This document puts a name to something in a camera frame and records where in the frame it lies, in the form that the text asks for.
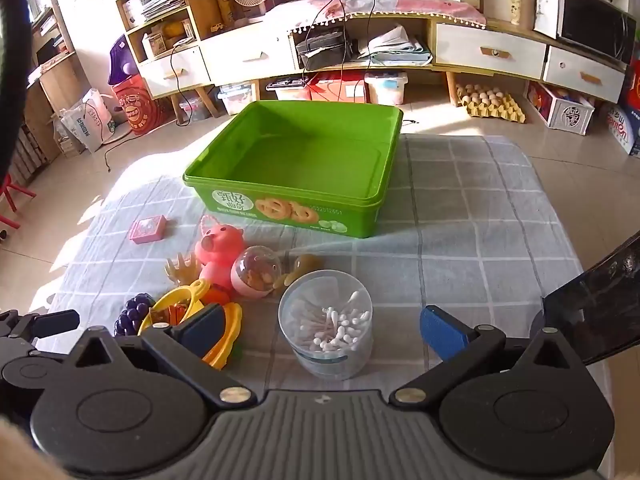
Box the wooden white drawer cabinet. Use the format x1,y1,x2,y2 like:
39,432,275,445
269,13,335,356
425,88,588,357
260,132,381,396
115,0,632,126

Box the yellow orange plastic toy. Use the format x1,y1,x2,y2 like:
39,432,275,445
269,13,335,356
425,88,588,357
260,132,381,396
201,302,244,372

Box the green plastic bin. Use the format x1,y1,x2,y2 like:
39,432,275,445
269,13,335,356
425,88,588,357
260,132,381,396
182,100,405,238

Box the black device on shelf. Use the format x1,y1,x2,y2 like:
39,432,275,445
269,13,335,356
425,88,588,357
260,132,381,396
295,30,349,72

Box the black glossy board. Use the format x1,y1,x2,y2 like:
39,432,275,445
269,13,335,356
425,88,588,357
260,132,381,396
541,230,640,367

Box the small clear storage box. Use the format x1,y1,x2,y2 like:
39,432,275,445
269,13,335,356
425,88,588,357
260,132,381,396
179,97,212,122

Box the white red printed box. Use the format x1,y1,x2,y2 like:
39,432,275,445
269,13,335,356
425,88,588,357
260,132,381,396
524,80,597,137

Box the wooden side shelf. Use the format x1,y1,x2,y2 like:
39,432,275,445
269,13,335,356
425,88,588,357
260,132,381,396
26,0,77,108

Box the grey checkered blanket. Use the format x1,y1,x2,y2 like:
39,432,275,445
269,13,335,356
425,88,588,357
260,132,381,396
30,132,588,401

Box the clear cotton swab jar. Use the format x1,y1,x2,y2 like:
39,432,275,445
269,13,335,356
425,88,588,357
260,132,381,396
278,270,374,380

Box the small pink box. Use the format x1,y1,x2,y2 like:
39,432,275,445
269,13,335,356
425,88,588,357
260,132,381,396
128,214,168,245

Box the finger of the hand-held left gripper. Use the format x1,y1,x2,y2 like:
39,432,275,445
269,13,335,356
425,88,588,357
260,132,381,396
30,310,81,341

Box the pink pig toy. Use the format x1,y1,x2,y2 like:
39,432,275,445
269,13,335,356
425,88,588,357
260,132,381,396
194,214,247,293

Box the red cardboard box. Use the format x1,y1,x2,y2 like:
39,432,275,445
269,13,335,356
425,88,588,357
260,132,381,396
306,72,371,104

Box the stack of papers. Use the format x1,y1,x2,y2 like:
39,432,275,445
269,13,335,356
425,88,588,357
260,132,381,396
124,0,187,24

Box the pink clear capsule toy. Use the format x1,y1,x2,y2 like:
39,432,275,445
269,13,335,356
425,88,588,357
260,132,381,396
231,245,285,301

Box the white printed bag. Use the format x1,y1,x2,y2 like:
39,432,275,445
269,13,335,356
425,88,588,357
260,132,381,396
59,88,117,154

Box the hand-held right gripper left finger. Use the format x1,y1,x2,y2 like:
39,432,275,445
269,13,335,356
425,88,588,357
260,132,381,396
65,306,253,410

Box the purple plastic seat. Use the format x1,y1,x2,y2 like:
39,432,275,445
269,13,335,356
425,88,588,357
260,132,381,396
106,35,144,87

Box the pink lace cabinet cloth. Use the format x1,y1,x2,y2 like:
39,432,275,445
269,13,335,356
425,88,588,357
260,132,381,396
265,0,489,32

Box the black power cable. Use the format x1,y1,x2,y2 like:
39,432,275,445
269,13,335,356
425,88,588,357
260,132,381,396
352,0,382,103
169,42,202,127
300,0,352,92

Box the folded white papers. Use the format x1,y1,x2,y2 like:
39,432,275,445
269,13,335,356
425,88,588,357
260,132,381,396
356,24,434,67

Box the yellow egg tray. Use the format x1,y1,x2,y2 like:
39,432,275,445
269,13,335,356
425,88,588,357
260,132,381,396
455,82,527,124

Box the blue white carton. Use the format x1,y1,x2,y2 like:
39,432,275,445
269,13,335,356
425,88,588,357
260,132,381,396
599,102,640,157

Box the brown translucent toy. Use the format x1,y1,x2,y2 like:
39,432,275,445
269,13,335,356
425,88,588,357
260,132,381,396
284,254,322,288

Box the purple toy grapes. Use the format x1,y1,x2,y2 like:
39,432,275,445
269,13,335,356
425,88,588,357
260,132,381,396
114,292,157,337

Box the black microwave oven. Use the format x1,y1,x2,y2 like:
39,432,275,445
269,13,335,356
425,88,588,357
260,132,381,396
556,0,639,67

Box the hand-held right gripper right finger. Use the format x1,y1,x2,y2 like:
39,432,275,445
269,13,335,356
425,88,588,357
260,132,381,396
390,305,585,408

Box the yellow toy pot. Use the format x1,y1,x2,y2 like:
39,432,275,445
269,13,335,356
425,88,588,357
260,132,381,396
137,279,212,336

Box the red stool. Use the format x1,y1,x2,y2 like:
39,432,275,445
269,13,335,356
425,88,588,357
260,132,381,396
0,179,37,233

